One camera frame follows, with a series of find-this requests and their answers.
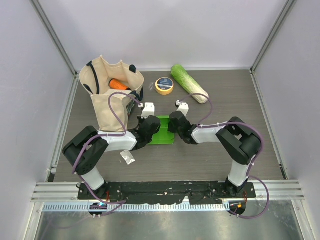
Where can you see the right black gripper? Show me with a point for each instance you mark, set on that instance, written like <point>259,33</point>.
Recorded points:
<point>170,129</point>

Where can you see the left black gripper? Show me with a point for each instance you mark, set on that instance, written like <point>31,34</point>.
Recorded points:
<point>140,120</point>

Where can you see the green paper box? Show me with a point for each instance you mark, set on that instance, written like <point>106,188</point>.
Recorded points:
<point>164,136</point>

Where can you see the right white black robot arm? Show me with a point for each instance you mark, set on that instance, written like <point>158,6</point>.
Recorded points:
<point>242,142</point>

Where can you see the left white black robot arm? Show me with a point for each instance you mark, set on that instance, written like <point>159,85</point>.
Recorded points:
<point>85,150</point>

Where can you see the small clear plastic bag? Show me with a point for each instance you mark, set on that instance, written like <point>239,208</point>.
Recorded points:
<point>127,157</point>

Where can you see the yellow masking tape roll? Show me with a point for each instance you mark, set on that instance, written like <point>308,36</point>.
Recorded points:
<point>164,86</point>

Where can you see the napa cabbage toy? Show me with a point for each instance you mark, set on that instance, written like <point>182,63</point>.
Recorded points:
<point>188,83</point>

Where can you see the orange bottle in bag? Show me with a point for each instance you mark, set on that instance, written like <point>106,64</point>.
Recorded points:
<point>118,85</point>

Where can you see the beige canvas tote bag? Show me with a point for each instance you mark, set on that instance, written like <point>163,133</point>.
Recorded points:
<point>111,105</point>

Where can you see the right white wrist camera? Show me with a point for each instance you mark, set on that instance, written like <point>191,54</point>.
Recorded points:
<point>182,106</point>

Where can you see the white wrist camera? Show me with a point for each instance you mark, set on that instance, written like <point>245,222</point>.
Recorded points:
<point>148,109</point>
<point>182,106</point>

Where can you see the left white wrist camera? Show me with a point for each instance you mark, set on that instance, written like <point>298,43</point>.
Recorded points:
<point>148,109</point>

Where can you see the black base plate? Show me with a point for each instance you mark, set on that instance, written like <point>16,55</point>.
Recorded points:
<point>171,192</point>

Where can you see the white slotted cable duct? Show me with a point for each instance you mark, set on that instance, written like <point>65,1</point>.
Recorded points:
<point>95,207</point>

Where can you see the aluminium frame rail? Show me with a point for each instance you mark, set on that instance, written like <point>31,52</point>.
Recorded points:
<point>55,192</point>

